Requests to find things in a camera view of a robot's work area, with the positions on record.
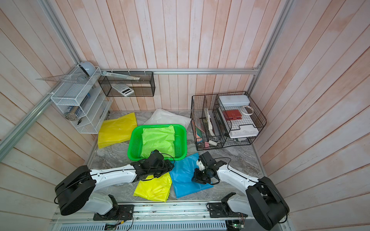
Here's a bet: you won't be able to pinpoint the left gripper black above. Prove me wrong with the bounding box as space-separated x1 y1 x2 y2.
149 159 175 178

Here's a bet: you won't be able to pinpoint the neon yellow raincoat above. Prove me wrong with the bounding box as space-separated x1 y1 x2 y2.
134 173 172 202

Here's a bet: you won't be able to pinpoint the blue raincoat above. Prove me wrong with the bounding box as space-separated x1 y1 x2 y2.
170 153 213 199

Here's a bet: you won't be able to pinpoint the lime green raincoat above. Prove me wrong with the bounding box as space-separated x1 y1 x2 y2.
140 125 175 158

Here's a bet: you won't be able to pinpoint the green plastic basket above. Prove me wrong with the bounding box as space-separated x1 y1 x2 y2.
127 124 188 161

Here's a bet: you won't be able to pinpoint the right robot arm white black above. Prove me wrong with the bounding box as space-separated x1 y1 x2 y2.
192 152 290 231

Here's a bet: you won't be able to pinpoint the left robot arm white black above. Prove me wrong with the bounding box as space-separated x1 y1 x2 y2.
54 150 175 220

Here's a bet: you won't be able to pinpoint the white folded raincoat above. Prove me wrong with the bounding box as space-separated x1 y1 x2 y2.
144 109 191 129

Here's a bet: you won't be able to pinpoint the metal ruler in basket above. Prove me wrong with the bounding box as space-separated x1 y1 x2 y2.
101 71 140 80

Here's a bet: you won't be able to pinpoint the white flat box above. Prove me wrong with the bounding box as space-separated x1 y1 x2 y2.
229 125 259 139

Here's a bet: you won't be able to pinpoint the red card holder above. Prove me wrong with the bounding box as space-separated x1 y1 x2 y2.
223 110 242 120

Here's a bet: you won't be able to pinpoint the white pencil case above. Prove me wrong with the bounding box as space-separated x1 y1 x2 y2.
219 95 250 107

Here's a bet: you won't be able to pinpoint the white calculator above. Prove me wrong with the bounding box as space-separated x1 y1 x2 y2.
112 84 134 97

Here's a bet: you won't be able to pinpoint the rolled silver item on shelf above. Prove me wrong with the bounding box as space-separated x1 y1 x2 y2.
65 106 81 121

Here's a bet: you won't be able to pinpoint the clear triangle ruler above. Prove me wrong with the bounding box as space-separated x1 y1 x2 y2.
37 73 89 84

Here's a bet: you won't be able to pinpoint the grey round tape dispenser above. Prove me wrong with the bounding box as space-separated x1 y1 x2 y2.
79 61 96 77

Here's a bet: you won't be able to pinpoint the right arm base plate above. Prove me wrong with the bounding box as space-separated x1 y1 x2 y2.
206 203 248 218

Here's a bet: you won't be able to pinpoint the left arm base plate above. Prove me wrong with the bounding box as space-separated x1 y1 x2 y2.
93 205 135 221

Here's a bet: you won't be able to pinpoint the black wire desk organizer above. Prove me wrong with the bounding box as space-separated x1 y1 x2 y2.
191 91 267 151

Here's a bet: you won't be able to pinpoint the black mesh wall basket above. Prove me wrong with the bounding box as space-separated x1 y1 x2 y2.
98 71 156 97

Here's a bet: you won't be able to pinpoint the white wire shelf rack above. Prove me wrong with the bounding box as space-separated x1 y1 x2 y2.
51 66 112 134

